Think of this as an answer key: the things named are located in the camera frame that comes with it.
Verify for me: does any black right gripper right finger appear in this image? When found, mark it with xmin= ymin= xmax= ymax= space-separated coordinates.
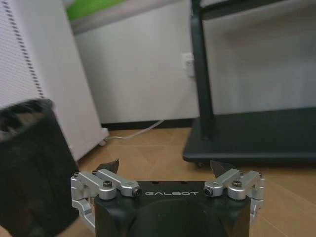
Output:
xmin=203 ymin=159 xmax=266 ymax=227

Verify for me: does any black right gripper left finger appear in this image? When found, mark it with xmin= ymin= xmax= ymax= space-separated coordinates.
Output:
xmin=70 ymin=158 xmax=142 ymax=229

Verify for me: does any black mesh trash bin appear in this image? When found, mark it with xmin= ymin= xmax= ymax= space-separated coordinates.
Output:
xmin=0 ymin=98 xmax=86 ymax=237

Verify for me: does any black wheeled stand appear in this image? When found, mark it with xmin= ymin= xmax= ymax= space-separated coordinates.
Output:
xmin=182 ymin=0 xmax=316 ymax=168

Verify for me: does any white air purifier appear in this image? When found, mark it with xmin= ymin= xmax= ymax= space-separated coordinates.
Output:
xmin=0 ymin=0 xmax=110 ymax=162

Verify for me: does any green board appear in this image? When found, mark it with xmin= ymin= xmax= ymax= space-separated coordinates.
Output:
xmin=64 ymin=0 xmax=104 ymax=22

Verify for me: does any white power cable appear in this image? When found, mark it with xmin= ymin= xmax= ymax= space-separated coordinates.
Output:
xmin=108 ymin=119 xmax=164 ymax=140

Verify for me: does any white wall socket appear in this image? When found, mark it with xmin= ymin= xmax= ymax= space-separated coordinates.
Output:
xmin=182 ymin=52 xmax=196 ymax=78

